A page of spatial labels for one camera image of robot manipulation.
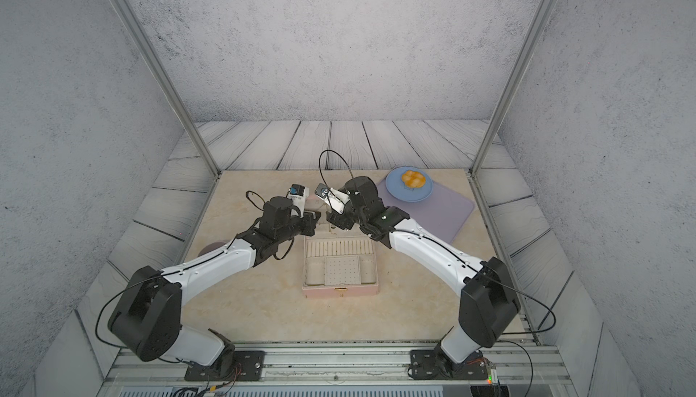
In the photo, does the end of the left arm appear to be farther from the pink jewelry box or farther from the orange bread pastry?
the orange bread pastry

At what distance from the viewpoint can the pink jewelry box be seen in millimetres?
824

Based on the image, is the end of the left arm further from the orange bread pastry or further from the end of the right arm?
the orange bread pastry

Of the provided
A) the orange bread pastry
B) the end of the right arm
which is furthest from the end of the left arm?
the orange bread pastry

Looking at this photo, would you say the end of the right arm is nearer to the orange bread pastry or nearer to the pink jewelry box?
the pink jewelry box
